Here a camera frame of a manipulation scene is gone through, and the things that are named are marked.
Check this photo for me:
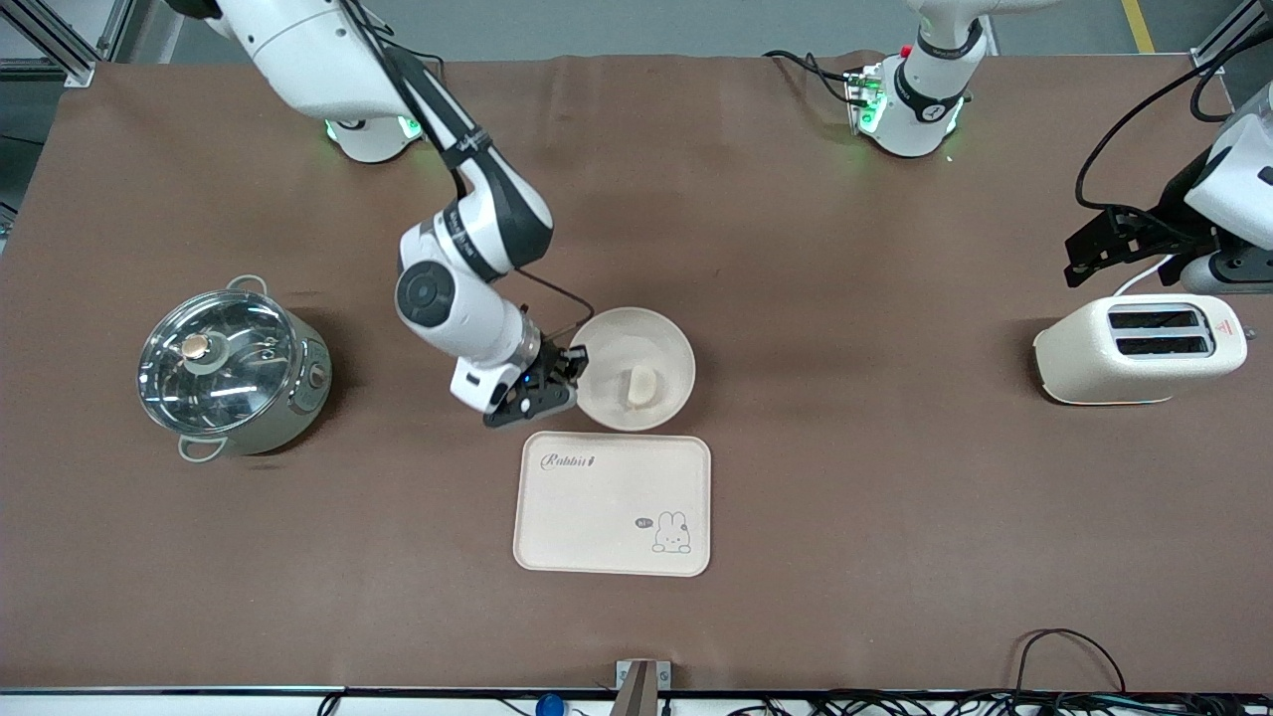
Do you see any cream round plate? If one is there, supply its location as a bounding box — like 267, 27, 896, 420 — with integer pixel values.
575, 306, 697, 433

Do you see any cream two-slot toaster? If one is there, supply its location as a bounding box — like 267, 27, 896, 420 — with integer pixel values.
1032, 292, 1250, 407

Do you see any beige rabbit print tray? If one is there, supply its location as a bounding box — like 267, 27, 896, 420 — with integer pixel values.
512, 430, 713, 579

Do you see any steel electric cooking pot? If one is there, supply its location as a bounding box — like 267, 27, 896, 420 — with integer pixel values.
137, 275, 333, 464

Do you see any brown table cover cloth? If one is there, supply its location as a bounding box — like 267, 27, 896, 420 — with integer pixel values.
0, 50, 1273, 694

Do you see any glass pot lid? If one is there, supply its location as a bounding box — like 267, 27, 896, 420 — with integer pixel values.
137, 288, 299, 437

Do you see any white toaster cord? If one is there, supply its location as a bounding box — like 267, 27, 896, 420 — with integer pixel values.
1112, 253, 1184, 298

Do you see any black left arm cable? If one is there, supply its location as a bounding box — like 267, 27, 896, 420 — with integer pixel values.
1074, 15, 1273, 212

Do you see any aluminium frame profile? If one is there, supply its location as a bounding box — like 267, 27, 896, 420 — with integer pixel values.
0, 0, 137, 88
1191, 0, 1273, 63

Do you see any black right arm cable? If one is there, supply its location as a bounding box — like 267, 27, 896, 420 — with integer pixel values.
338, 0, 598, 347

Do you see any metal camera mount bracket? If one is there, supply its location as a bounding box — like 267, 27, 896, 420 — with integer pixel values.
615, 659, 672, 716

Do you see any black looped cable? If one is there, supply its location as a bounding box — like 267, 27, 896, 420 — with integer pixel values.
1013, 627, 1128, 697

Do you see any black cable bundle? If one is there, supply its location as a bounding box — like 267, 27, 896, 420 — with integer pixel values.
731, 690, 1273, 716

